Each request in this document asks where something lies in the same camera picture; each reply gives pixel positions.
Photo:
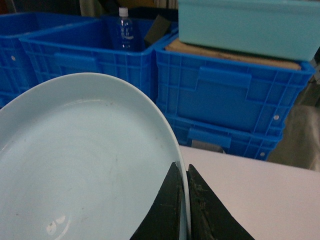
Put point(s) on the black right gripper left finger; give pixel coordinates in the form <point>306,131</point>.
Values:
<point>162,222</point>

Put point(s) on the blue crate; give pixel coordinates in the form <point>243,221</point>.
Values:
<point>233,142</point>
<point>243,96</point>
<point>89,47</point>
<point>17,73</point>

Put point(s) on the blue crate lower right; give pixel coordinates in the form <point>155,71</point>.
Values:
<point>233,142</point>

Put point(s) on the light blue round tray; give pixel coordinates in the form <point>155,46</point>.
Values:
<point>83,157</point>

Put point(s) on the blue crate upper right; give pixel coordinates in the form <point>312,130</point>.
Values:
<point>243,96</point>

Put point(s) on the teal plastic bin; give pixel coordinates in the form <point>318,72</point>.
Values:
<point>286,29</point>

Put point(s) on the brown cardboard sheet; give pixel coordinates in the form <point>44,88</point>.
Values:
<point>180,47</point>

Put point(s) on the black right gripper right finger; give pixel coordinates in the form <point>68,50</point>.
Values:
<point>210,219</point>

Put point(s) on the black foam block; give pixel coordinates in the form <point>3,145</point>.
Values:
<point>160,27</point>

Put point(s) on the blue crate upper left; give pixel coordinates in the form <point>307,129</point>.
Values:
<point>89,47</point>

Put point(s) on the clear water bottle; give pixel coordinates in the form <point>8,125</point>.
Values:
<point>125,36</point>

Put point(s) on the blue crate far left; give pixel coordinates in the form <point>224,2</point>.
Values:
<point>17,73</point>

